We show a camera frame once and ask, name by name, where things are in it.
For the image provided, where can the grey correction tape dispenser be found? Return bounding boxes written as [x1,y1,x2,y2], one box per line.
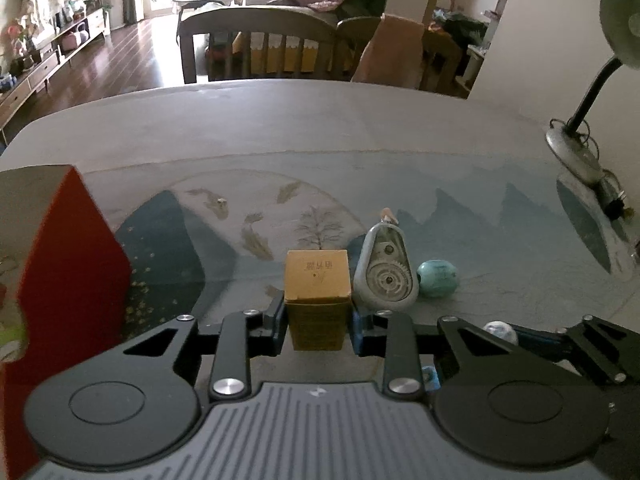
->
[353,207,421,312]

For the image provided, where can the dark wooden chair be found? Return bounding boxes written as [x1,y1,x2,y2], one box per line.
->
[177,5,382,85]

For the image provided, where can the grey desk lamp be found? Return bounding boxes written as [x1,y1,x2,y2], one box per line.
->
[544,0,640,187]

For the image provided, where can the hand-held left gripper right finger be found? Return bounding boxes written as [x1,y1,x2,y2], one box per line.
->
[349,305,532,403]

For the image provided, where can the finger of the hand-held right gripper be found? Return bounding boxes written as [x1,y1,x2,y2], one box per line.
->
[510,314,640,387]

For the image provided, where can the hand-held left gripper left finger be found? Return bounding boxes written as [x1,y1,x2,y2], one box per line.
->
[120,292,288,403]

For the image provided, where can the black plug with cables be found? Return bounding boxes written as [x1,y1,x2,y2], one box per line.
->
[599,180,632,222]

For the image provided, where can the potted flowers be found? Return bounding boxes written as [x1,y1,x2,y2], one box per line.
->
[0,19,32,63]

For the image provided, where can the wooden tv cabinet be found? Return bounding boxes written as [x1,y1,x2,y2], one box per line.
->
[0,6,114,147]

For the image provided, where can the printed table mat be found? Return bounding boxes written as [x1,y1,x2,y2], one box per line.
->
[79,150,640,366]

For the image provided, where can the red and white storage box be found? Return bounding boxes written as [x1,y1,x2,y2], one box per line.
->
[0,163,134,480]

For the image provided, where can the small clear patterned ball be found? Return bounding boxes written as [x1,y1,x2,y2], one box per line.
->
[483,321,520,346]

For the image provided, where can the teal egg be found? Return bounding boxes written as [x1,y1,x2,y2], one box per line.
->
[417,259,460,299]

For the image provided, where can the wooden chair with peach cloth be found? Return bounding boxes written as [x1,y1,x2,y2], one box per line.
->
[349,12,467,97]

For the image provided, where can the white tube with green label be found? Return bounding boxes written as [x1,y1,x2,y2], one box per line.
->
[0,310,28,365]

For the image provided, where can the small yellow cardboard box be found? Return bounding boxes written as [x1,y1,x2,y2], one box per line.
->
[283,249,352,352]

